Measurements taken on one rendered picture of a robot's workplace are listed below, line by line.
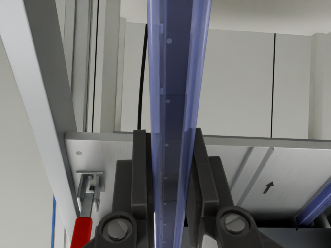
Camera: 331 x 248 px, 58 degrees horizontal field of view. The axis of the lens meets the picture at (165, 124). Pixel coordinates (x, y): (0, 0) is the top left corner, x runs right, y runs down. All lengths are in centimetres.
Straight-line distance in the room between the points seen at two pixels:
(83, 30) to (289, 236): 44
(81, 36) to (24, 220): 173
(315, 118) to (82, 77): 79
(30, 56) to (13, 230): 201
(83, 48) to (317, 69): 79
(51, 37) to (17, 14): 5
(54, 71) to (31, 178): 185
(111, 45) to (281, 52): 171
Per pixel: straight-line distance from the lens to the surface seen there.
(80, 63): 53
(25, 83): 23
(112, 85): 66
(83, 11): 55
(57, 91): 26
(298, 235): 46
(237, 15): 93
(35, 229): 215
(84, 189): 35
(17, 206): 215
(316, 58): 111
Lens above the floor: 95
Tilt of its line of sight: 1 degrees down
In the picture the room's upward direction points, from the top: 178 degrees counter-clockwise
